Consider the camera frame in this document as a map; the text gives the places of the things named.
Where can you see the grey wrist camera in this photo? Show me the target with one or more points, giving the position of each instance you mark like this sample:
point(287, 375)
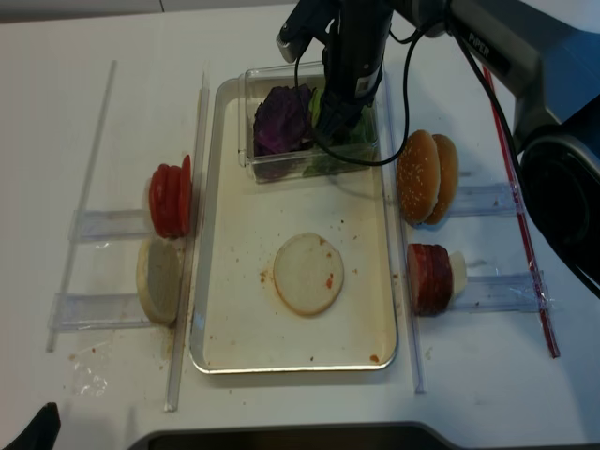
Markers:
point(308, 20)

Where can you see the white pusher block right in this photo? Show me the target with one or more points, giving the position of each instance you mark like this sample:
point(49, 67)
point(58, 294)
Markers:
point(459, 272)

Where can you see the clear tomato feeder track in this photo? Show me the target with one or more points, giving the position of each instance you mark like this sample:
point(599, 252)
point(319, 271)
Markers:
point(95, 226)

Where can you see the red plastic rail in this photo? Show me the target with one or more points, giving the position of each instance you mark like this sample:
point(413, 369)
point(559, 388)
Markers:
point(527, 244)

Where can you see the tomato slice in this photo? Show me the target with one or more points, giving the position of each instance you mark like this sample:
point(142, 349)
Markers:
point(164, 199)
point(185, 195)

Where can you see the clear meat feeder track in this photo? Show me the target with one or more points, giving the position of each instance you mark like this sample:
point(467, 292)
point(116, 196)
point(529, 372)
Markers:
point(524, 292)

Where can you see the front tomato slice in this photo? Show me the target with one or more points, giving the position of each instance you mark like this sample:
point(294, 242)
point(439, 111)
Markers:
point(164, 199)

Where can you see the metal baking tray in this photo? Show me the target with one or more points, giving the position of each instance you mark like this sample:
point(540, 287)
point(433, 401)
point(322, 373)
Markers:
point(239, 324)

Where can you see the clear bread feeder track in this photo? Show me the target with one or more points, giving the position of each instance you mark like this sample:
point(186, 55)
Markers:
point(80, 312)

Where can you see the green lettuce in box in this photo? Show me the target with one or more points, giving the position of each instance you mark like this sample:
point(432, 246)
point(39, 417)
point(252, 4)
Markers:
point(358, 142)

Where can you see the purple cabbage leaf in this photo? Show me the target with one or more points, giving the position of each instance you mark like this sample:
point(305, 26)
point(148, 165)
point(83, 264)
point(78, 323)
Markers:
point(281, 122)

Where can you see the upright white bread slice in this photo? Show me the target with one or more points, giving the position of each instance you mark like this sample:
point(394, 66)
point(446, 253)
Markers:
point(158, 280)

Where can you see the stack of meat slices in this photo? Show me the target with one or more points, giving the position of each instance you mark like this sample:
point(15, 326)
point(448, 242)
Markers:
point(431, 278)

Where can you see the clear plastic lettuce box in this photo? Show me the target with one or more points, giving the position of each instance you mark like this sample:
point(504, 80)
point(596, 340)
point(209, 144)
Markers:
point(254, 86)

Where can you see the clear rail left of tray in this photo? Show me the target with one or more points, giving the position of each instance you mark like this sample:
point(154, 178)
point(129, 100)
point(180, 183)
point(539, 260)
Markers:
point(181, 323)

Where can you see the sesame bun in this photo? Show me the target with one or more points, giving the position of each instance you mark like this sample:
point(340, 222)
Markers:
point(418, 177)
point(448, 158)

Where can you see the clear rail of tray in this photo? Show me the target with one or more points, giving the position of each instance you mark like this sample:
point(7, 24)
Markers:
point(397, 243)
point(181, 323)

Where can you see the clear bun feeder track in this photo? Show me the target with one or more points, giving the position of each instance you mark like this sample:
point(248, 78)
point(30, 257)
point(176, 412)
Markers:
point(483, 201)

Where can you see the clear rail right of tray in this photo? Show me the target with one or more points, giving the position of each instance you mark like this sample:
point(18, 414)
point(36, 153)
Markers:
point(397, 243)

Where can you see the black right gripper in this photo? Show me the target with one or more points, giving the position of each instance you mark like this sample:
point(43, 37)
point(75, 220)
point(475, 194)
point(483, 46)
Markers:
point(353, 59)

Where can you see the rear tomato slice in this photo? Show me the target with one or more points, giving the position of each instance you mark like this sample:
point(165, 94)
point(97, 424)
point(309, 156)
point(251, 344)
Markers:
point(185, 195)

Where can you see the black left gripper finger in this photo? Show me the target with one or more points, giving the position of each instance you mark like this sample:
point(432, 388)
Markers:
point(42, 431)

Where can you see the clear rail far left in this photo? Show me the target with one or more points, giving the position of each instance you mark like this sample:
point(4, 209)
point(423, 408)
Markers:
point(80, 209)

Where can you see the rear sesame bun top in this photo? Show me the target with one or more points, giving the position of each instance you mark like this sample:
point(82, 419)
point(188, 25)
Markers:
point(448, 158)

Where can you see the bun bottom on tray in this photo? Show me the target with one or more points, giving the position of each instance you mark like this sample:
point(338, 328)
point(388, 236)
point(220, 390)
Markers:
point(308, 273)

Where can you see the front sesame bun top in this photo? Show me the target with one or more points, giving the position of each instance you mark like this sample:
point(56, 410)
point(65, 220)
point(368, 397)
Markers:
point(418, 177)

